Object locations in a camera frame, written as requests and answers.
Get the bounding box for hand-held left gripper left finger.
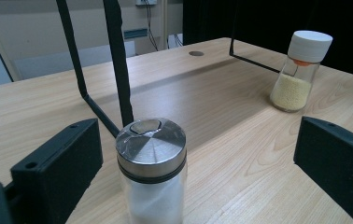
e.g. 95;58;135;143
10;117;104;224

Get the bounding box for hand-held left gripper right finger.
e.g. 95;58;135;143
293;116;353;224

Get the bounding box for white-lid glass jar yellow grains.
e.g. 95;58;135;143
269;30;333;113

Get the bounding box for steel-lid glass jar white powder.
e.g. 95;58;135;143
115;117;188;224

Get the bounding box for black metal shelf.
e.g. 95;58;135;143
55;0;281;138

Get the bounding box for black curtain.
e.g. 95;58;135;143
182;0;353;80

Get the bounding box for white box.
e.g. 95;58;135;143
167;32;184;49

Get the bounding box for blue-grey wall label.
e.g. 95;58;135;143
123;28;149;40

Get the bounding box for black power cable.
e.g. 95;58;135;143
143;0;161;52

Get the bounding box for white wall outlet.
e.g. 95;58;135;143
135;0;159;7

